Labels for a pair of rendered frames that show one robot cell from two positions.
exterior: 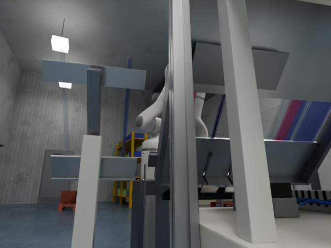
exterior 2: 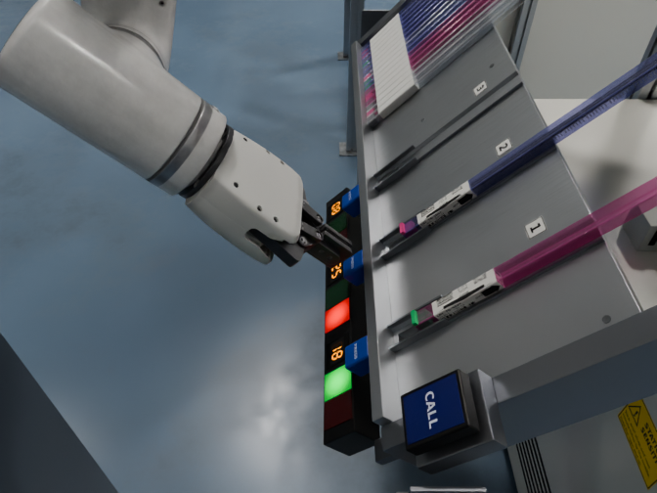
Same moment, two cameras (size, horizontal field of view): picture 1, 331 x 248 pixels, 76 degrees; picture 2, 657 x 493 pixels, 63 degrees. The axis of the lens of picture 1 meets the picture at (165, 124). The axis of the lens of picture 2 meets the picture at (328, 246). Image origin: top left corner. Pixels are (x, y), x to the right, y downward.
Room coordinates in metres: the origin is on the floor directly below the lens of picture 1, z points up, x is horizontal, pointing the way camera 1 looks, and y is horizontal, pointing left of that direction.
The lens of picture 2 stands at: (0.92, 0.23, 1.11)
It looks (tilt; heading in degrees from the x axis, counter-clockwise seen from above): 45 degrees down; 281
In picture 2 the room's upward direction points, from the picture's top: straight up
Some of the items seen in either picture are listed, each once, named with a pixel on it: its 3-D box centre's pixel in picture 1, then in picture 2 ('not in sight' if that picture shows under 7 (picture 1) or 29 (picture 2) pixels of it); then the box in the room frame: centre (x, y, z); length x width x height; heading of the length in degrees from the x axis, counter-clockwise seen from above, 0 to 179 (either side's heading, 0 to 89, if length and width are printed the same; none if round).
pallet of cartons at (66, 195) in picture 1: (76, 199); not in sight; (7.19, 2.85, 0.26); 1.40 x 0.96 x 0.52; 19
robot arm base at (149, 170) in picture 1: (150, 166); not in sight; (1.36, 0.09, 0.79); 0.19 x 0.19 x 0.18
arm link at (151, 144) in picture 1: (154, 134); not in sight; (1.38, 0.07, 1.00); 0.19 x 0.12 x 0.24; 138
